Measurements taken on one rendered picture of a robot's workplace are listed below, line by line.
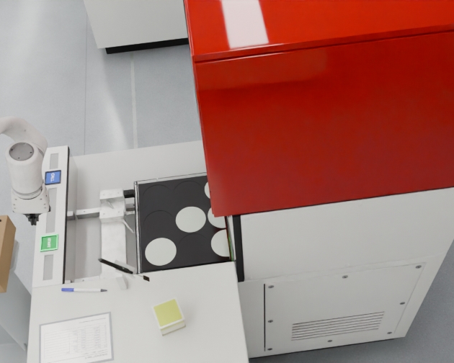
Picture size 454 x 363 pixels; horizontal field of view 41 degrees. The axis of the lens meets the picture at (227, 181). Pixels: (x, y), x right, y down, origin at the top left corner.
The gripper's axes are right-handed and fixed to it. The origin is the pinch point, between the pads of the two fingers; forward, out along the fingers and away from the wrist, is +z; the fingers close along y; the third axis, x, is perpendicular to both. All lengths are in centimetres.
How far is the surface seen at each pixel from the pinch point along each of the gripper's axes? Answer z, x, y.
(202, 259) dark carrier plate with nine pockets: 11, 10, -52
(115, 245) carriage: 19.0, -1.0, -24.3
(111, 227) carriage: 19.2, -8.0, -23.0
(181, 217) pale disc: 12.3, -7.4, -46.3
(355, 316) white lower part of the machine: 50, 15, -116
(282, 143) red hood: -54, 15, -62
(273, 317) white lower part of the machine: 47, 15, -82
